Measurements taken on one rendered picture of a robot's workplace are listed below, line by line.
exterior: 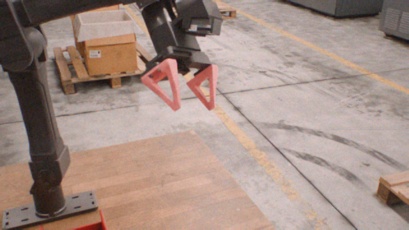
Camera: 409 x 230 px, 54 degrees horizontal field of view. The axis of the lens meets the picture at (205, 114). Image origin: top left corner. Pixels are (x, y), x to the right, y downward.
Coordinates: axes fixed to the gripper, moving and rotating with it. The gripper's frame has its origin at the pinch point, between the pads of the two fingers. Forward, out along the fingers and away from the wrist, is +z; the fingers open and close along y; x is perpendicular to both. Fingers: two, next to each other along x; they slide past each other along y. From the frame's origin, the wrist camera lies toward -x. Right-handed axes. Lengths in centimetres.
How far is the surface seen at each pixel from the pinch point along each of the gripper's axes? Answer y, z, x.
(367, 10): 662, -208, 52
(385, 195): 195, 42, 33
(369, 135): 270, 3, 45
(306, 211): 164, 33, 68
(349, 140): 254, 2, 55
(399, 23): 535, -129, 10
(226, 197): 25.7, 15.0, 18.9
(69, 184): 6.3, -2.1, 48.4
